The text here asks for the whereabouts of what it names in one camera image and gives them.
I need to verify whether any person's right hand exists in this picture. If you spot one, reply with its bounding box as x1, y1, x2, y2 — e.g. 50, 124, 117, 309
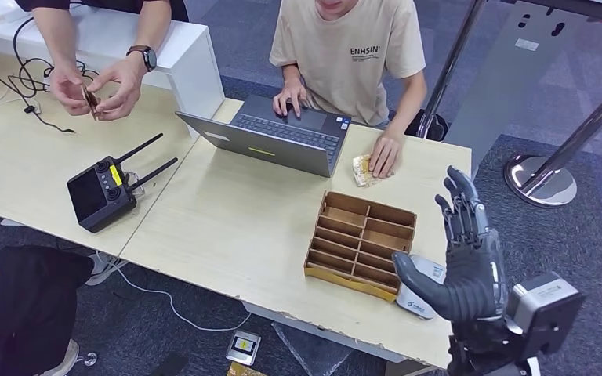
272, 80, 310, 119
49, 63, 92, 116

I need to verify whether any grey laptop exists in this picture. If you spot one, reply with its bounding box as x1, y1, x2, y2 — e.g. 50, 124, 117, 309
176, 94, 352, 179

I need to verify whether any chrome stanchion with black base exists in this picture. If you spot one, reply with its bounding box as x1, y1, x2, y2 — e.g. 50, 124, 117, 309
404, 0, 486, 142

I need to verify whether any wooden card organizer box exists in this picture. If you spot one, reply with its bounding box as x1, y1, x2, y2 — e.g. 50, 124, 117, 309
303, 190, 418, 304

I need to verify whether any black wristwatch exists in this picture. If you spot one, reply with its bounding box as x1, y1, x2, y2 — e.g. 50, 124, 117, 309
126, 45, 158, 73

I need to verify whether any black cable tangle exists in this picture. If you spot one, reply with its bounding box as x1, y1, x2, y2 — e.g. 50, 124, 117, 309
0, 4, 100, 135

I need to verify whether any white shoe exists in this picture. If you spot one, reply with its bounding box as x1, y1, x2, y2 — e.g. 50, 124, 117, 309
85, 252, 125, 287

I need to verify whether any small brown wooden piece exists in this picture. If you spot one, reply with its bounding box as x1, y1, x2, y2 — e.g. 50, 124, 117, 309
80, 85, 100, 121

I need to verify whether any black remote controller with antennas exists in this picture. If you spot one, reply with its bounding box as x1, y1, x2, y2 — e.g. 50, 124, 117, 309
67, 132, 180, 233

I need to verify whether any white cable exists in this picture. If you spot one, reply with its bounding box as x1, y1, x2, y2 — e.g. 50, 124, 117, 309
96, 251, 252, 333

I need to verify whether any person's left hand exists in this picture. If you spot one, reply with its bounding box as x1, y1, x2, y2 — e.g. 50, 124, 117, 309
367, 129, 406, 180
86, 54, 147, 122

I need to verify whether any yellow patterned object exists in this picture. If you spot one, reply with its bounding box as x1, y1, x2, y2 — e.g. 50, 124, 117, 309
227, 361, 268, 376

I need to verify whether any white cabinet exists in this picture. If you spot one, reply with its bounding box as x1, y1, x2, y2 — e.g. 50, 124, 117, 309
0, 0, 227, 139

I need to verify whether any chrome stanchion with silver base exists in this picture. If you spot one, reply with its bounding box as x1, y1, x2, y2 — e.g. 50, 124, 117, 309
503, 70, 602, 208

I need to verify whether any white desk beam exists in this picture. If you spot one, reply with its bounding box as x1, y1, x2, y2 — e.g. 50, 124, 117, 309
242, 301, 408, 364

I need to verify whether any stack of patterned cards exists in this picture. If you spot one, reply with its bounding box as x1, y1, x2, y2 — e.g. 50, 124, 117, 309
351, 153, 393, 189

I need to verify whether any person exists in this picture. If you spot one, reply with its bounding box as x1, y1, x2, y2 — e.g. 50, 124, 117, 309
14, 0, 190, 122
268, 0, 428, 180
0, 245, 96, 376

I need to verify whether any plastic wrapped desk foot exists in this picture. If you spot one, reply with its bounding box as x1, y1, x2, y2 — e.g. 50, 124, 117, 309
272, 322, 354, 376

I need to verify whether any metal floor socket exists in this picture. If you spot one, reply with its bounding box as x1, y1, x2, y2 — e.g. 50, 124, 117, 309
226, 330, 262, 367

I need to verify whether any grey metal board with holes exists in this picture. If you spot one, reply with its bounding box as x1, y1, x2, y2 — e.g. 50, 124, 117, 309
438, 0, 602, 175

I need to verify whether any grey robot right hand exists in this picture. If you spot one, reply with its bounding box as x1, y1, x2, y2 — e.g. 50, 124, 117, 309
391, 165, 510, 325

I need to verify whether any white card reader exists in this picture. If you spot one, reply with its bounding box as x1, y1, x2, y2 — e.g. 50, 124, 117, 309
395, 254, 448, 320

